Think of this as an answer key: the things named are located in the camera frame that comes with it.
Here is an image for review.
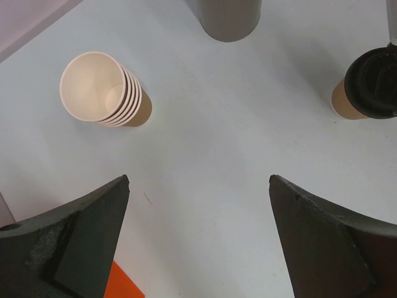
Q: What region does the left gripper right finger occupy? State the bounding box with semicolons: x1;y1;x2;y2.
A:
269;175;396;297

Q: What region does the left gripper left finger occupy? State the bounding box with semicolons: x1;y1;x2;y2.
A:
1;175;130;297

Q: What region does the single brown paper cup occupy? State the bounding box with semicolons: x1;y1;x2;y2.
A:
331;79;368;120

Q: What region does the orange paper bag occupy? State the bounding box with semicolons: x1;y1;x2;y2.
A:
104;261;145;298

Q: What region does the grey stirrer holder cup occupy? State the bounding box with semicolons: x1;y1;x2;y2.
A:
197;0;262;42

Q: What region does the black plastic cup lid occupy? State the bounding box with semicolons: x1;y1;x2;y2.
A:
344;47;396;119

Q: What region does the stack of brown paper cups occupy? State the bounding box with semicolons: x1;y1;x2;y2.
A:
60;52;153;127

